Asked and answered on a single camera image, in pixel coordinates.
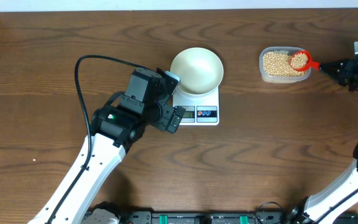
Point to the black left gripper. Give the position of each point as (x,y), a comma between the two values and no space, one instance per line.
(163,122)

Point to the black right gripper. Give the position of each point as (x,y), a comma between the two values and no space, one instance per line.
(347,74)

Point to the red measuring scoop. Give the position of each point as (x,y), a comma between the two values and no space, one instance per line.
(302,61)

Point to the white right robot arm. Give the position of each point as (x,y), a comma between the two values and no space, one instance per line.
(342,194)

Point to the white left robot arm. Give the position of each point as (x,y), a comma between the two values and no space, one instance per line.
(112,131)

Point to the white digital kitchen scale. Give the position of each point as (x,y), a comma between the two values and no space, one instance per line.
(200,109)

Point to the cream bowl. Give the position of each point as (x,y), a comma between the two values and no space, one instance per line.
(200,70)

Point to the clear plastic bean container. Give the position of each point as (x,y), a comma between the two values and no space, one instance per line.
(274,65)

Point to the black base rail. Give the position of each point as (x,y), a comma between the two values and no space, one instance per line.
(105,213)

